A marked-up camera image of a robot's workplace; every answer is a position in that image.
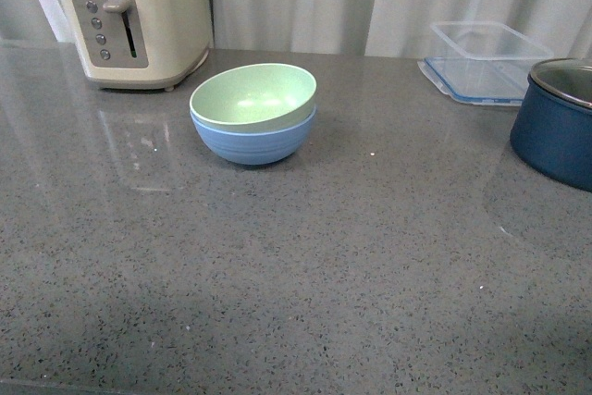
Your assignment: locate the light blue bowl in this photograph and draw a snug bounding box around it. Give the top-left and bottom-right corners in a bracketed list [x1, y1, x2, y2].
[190, 107, 317, 166]

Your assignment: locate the light green bowl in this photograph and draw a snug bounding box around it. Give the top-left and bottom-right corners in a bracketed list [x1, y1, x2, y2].
[190, 63, 317, 132]

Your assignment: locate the cream toaster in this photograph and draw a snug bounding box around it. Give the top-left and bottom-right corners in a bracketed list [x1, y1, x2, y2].
[60, 0, 214, 90]

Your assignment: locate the clear plastic food container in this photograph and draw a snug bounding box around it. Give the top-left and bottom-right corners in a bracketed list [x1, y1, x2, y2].
[418, 21, 553, 106]

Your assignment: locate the dark blue saucepan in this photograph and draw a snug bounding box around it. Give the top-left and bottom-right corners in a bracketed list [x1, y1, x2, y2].
[510, 58, 591, 191]

